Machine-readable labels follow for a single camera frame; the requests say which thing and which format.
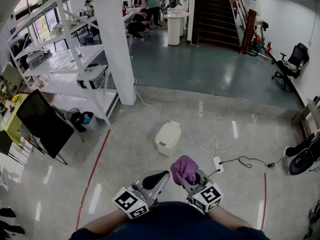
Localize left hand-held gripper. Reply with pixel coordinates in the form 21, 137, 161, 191
112, 170, 171, 220

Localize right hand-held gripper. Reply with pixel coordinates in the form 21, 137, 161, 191
176, 169, 224, 214

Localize purple cloth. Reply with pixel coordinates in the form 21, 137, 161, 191
170, 155, 200, 185

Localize cream plastic trash bin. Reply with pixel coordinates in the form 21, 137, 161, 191
154, 122, 183, 158

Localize person's right forearm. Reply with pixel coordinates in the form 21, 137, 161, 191
205, 204, 254, 232

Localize person's left forearm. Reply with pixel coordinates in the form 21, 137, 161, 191
81, 209, 131, 235

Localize white power strip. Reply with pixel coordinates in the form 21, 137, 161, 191
212, 155, 225, 174

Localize person's dark blue shirt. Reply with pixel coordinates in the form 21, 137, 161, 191
68, 201, 271, 240

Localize black bag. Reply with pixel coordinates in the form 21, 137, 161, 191
284, 129, 320, 177

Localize white black-front appliance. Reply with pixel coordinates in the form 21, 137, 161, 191
75, 63, 108, 90

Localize black mesh office chair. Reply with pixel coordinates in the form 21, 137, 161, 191
15, 88, 85, 166

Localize grey desk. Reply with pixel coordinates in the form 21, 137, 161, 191
290, 95, 320, 138

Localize white square pillar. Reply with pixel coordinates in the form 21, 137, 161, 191
90, 0, 138, 107

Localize white metal shelf rack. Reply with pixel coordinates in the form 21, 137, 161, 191
6, 0, 120, 126

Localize green vacuum cleaner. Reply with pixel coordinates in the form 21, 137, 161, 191
250, 35, 266, 56

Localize black shoes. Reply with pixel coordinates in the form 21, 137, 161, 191
0, 205, 26, 236

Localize green table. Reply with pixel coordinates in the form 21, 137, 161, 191
0, 93, 31, 147

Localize black armrest office chair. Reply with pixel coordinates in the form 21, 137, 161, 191
271, 42, 310, 90

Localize white round counter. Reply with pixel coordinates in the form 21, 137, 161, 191
163, 8, 190, 47

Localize dark wooden staircase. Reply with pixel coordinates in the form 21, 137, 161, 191
191, 0, 258, 55

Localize grey boxy appliance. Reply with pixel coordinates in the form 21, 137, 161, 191
25, 49, 53, 71

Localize black cable with adapter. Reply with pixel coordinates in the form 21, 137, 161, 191
207, 155, 287, 179

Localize white power cable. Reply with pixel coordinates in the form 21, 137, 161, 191
129, 55, 234, 160

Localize black wire waste basket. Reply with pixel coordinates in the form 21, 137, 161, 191
66, 107, 87, 134

